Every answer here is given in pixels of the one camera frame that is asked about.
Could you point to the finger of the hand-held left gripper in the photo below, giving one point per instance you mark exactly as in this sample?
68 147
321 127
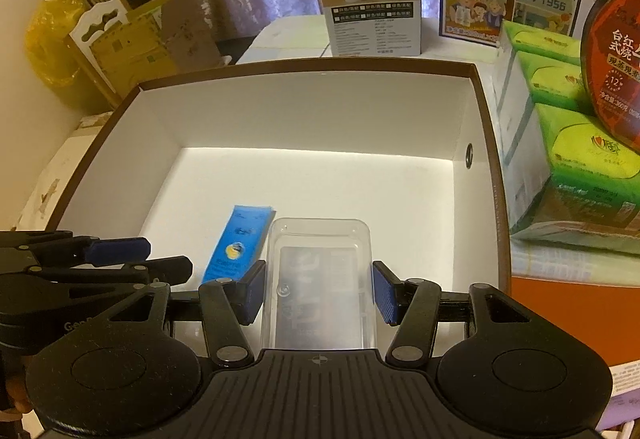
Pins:
120 249
165 269

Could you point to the green tissue pack bundle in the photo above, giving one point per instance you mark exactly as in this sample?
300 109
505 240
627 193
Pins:
575 154

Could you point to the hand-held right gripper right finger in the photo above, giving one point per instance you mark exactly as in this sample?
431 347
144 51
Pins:
385 291

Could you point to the orange printed cardboard sheet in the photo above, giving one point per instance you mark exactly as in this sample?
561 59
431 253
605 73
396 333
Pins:
575 309

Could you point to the red instant rice bowl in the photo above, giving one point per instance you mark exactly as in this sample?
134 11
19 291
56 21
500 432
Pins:
615 69

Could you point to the open yellow cardboard box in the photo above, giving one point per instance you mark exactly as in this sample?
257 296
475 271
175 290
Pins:
135 49

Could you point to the clear plastic container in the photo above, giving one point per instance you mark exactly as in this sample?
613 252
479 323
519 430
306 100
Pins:
315 279

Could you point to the blue sachet packet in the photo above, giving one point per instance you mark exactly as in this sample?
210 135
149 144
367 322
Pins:
240 239

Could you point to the brown white-lined storage box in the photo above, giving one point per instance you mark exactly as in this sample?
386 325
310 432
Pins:
320 119

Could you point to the yellow plastic bag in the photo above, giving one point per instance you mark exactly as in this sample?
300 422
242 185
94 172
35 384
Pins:
50 34

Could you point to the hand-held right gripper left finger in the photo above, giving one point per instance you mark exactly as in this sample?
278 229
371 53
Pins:
252 291

